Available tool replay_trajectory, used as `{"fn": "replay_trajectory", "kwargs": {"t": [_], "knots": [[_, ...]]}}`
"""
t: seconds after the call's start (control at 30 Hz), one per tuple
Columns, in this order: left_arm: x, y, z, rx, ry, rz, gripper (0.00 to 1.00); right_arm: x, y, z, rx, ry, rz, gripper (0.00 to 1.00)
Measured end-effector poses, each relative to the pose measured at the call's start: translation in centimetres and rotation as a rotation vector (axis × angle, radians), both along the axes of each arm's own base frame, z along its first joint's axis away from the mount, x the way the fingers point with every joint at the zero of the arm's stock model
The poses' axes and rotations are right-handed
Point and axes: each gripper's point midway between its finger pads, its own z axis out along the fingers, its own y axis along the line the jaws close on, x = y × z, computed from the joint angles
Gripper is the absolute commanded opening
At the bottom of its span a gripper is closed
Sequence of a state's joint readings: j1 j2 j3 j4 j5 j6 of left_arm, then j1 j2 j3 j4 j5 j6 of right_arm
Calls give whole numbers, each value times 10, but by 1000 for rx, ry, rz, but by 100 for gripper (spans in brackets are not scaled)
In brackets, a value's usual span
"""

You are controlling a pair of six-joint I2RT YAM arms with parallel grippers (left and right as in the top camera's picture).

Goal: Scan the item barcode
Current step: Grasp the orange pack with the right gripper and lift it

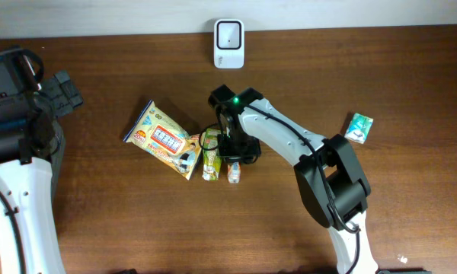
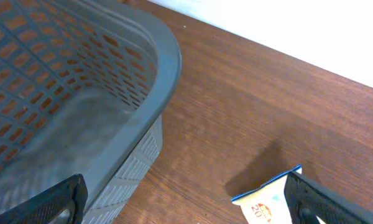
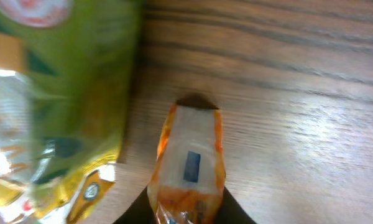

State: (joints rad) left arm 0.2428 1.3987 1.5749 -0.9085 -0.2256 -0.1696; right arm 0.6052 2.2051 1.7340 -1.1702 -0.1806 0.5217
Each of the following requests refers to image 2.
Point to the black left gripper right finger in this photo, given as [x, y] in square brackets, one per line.
[310, 202]

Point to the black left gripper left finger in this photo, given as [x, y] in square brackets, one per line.
[63, 203]

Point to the grey plastic lattice basket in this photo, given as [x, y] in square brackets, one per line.
[83, 85]

